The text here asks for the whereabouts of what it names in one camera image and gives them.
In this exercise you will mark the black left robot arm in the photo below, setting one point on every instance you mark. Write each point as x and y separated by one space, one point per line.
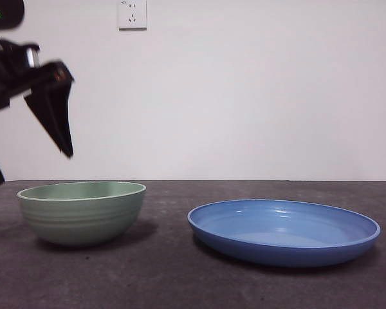
3 13

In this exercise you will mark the white wall socket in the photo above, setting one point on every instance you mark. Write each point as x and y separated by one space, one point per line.
132 16

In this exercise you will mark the blue round plate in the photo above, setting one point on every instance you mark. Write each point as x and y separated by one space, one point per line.
276 254

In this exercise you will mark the left gripper grey camera box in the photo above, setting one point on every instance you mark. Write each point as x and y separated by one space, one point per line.
32 58

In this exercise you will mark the green ribbed bowl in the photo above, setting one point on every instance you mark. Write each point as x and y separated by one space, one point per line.
80 222

